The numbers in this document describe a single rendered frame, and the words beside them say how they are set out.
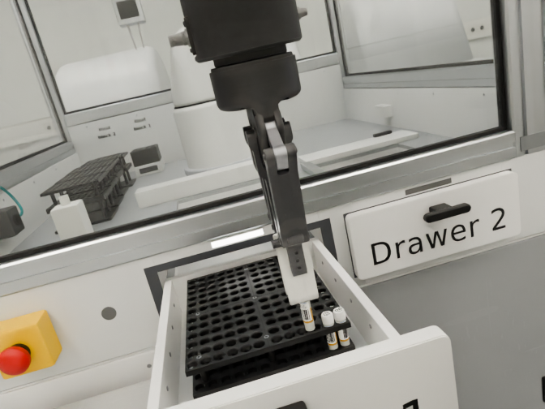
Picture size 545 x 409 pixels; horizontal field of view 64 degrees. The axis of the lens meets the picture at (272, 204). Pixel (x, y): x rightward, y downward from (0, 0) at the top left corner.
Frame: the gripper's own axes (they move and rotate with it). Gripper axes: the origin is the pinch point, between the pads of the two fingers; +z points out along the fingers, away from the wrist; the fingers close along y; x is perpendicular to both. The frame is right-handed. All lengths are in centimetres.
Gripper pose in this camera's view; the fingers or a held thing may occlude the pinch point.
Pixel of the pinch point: (295, 265)
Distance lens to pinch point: 44.4
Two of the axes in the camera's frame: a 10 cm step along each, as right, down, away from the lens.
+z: 2.1, 9.2, 3.3
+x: 9.7, -2.5, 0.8
